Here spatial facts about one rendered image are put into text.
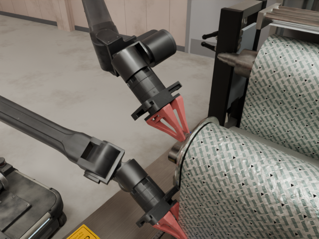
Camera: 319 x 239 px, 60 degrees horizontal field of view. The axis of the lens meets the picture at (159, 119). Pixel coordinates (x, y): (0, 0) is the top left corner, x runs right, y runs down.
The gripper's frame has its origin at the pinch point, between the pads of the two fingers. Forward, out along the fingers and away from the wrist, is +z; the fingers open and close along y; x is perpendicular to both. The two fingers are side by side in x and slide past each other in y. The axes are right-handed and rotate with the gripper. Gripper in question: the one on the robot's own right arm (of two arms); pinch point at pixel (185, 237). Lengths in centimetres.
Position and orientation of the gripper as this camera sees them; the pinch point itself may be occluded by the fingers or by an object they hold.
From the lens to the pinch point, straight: 62.7
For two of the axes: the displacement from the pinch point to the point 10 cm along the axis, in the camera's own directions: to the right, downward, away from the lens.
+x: 3.9, -5.2, -7.6
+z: 6.7, 7.2, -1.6
